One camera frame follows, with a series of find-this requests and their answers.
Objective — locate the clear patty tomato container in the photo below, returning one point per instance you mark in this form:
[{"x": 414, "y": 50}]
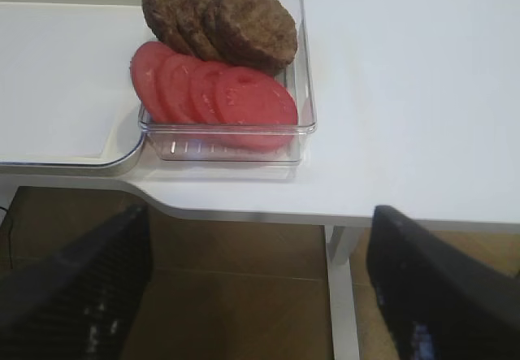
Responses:
[{"x": 219, "y": 143}]

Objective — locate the right brown meat patty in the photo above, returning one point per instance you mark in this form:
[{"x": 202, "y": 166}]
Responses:
[{"x": 260, "y": 34}]

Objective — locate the left brown meat patty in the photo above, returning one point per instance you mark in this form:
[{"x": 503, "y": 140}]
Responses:
[{"x": 160, "y": 16}]

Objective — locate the white table leg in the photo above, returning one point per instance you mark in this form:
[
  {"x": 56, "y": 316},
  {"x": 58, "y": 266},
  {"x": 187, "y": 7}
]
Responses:
[{"x": 340, "y": 243}]

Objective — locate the brown meat patty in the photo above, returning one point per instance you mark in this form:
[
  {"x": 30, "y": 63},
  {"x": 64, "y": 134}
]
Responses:
[
  {"x": 160, "y": 16},
  {"x": 260, "y": 34},
  {"x": 189, "y": 17}
]

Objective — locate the front red tomato slice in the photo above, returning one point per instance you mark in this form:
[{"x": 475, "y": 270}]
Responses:
[{"x": 246, "y": 97}]

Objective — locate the middle brown meat patty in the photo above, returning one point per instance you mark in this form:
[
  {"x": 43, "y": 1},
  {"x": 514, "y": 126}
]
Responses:
[{"x": 189, "y": 17}]

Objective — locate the leftmost red tomato slice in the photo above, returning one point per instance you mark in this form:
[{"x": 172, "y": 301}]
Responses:
[{"x": 144, "y": 66}]

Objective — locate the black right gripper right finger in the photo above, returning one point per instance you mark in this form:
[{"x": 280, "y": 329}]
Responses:
[{"x": 437, "y": 302}]

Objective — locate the white rectangular metal tray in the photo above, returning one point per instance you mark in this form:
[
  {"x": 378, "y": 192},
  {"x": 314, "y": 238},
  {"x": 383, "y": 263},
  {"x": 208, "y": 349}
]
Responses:
[{"x": 67, "y": 100}]

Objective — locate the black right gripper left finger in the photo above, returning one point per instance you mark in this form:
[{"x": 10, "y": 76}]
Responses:
[{"x": 81, "y": 301}]

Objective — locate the red tomato slice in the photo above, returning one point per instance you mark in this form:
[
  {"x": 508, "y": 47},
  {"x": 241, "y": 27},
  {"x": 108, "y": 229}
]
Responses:
[
  {"x": 246, "y": 97},
  {"x": 173, "y": 83},
  {"x": 202, "y": 84},
  {"x": 144, "y": 66}
]

